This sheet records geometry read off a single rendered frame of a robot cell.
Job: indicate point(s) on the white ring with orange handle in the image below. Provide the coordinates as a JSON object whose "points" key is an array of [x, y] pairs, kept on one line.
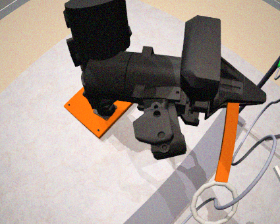
{"points": [[224, 165]]}

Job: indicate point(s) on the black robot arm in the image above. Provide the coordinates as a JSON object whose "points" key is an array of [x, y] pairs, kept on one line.
{"points": [[100, 37]]}

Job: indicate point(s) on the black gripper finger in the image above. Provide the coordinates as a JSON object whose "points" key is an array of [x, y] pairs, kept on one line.
{"points": [[224, 105], [234, 87]]}

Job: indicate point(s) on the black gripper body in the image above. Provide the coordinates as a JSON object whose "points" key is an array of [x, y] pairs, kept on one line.
{"points": [[197, 72]]}

